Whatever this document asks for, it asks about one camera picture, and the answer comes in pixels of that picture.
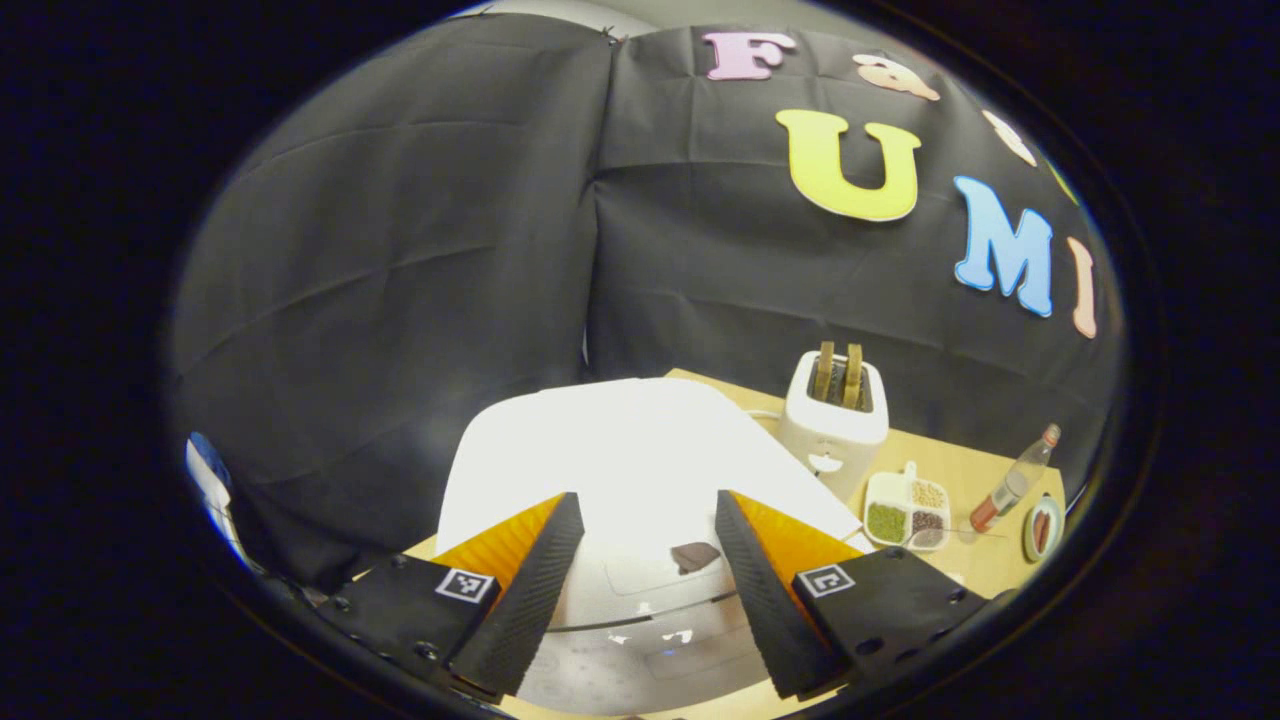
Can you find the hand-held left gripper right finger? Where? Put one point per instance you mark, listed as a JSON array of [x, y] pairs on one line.
[[770, 610]]

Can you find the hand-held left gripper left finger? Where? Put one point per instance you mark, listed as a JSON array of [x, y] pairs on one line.
[[520, 610]]

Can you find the white rice cooker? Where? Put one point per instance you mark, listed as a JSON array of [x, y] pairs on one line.
[[620, 450]]

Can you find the white divided grain dish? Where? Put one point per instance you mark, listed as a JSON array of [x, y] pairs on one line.
[[905, 510]]

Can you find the white toaster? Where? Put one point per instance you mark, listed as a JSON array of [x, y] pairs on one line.
[[830, 440]]

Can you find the brown bread slice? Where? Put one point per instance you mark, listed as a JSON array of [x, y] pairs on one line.
[[825, 372], [853, 378]]

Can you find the clear bottle with red cap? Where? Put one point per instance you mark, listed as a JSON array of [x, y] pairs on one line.
[[1015, 482]]

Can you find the red meat slices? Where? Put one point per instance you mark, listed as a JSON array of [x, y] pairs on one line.
[[1042, 530]]

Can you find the pale green plate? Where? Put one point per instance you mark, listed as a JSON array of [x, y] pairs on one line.
[[1058, 530]]

